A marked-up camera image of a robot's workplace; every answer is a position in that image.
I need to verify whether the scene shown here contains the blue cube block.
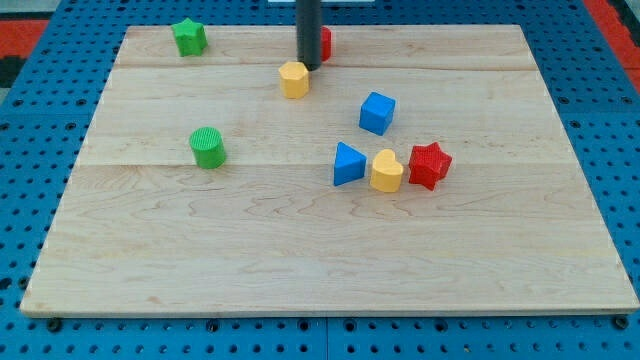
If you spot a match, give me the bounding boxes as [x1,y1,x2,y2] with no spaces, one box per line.
[358,92,396,136]

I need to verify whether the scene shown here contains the blue triangle block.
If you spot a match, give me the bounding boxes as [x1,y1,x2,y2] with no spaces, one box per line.
[333,142,367,186]

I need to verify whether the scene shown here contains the yellow heart block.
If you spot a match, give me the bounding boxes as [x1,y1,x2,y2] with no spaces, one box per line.
[370,149,404,193]

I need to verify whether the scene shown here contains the light wooden board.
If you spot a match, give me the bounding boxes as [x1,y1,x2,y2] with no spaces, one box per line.
[21,25,639,318]

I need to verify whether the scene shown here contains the yellow hexagon block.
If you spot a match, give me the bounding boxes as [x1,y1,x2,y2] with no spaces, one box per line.
[278,61,309,99]

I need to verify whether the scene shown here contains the red star block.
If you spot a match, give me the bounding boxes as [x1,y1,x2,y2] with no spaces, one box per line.
[409,142,453,191]

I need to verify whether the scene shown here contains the green cylinder block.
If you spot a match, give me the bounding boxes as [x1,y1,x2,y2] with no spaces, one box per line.
[189,127,227,169]

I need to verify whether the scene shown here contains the red block behind tool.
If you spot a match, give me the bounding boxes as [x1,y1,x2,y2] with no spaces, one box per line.
[321,26,332,62]

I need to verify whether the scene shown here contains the green star block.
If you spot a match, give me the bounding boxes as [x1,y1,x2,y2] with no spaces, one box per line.
[171,18,208,57]

